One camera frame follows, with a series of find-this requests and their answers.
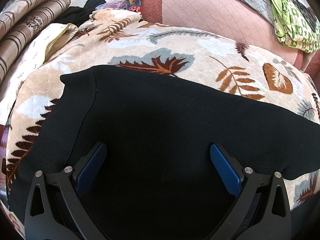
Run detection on green patterned folded quilt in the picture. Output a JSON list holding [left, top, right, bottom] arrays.
[[270, 0, 319, 53]]

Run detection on pink quilted folded blanket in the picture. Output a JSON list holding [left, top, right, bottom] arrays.
[[142, 0, 319, 77]]

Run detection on brown striped floral pillow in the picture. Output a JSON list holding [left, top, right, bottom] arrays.
[[1, 0, 46, 38]]

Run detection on black knit pants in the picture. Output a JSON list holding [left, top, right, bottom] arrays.
[[9, 66, 319, 239]]

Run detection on colourful packet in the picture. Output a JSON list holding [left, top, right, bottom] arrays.
[[124, 0, 141, 13]]

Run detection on black garment in background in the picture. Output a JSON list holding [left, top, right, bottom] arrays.
[[53, 0, 106, 27]]

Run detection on white cloth yellow trim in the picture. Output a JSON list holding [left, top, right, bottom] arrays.
[[0, 23, 79, 98]]

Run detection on dark cloth on green quilt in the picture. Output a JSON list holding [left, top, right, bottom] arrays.
[[290, 0, 317, 32]]

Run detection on beige leaf pattern blanket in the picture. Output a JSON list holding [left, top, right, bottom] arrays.
[[7, 9, 319, 232]]

